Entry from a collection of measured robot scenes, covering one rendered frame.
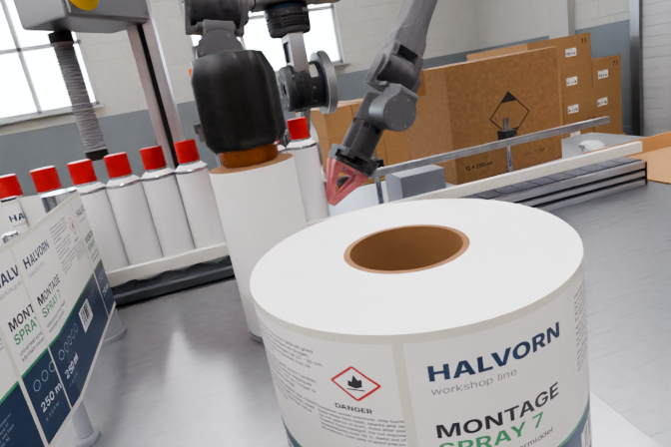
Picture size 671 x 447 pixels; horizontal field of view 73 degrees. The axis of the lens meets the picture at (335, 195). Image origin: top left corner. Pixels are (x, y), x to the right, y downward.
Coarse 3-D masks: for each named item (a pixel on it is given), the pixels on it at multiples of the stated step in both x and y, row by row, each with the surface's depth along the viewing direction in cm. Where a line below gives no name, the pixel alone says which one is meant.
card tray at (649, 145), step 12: (624, 144) 108; (648, 144) 110; (660, 144) 110; (624, 156) 109; (636, 156) 108; (648, 156) 106; (660, 156) 105; (648, 168) 98; (660, 168) 96; (648, 180) 91; (660, 180) 89
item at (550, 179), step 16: (608, 160) 92; (624, 160) 90; (640, 160) 89; (544, 176) 89; (560, 176) 88; (576, 176) 86; (496, 192) 85; (512, 192) 83; (192, 272) 72; (128, 288) 70
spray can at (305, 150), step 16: (288, 128) 75; (304, 128) 74; (304, 144) 74; (304, 160) 74; (304, 176) 75; (320, 176) 76; (304, 192) 76; (320, 192) 76; (304, 208) 77; (320, 208) 77
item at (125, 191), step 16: (112, 160) 68; (128, 160) 70; (112, 176) 68; (128, 176) 69; (112, 192) 68; (128, 192) 69; (144, 192) 72; (112, 208) 70; (128, 208) 69; (144, 208) 71; (128, 224) 69; (144, 224) 71; (128, 240) 70; (144, 240) 71; (128, 256) 71; (144, 256) 71; (160, 256) 73; (160, 272) 73
